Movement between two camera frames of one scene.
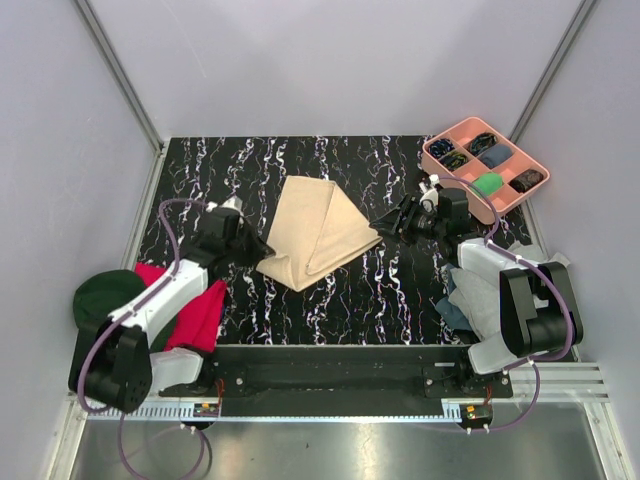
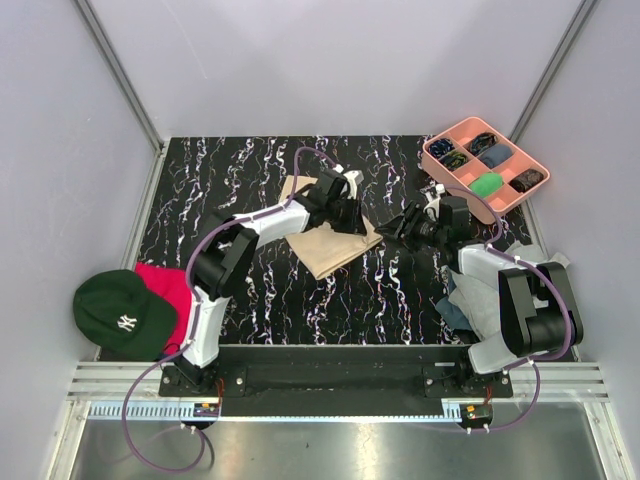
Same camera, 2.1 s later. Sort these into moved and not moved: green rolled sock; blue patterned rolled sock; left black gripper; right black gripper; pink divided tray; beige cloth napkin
Moved: left black gripper; beige cloth napkin
Not moved: right black gripper; pink divided tray; blue patterned rolled sock; green rolled sock
